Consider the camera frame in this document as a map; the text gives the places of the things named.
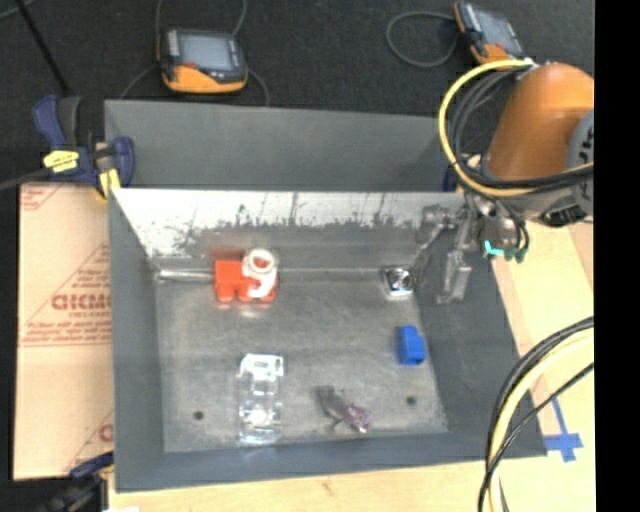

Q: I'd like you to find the red toy block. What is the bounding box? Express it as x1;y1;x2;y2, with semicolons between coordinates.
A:
213;257;279;304

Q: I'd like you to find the white cup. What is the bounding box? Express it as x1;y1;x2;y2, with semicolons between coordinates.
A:
241;247;280;299

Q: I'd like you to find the purple and grey small toy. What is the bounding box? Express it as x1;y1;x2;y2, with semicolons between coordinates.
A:
314;384;374;434

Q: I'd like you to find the blue block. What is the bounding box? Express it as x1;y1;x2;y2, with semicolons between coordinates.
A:
394;324;428;367

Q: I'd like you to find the brown cardboard board red print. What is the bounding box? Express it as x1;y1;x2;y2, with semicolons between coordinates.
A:
11;181;117;482

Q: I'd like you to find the black cylinder on white bracket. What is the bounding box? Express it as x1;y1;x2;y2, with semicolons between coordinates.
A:
542;209;589;227

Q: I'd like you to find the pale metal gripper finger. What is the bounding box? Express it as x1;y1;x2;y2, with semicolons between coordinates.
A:
452;263;474;303
437;250;463;305

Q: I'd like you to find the grey metal bin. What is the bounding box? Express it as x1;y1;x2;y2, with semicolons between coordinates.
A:
102;99;547;492

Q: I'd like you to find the shiny metal square cup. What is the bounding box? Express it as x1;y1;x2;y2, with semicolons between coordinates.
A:
379;266;417;301

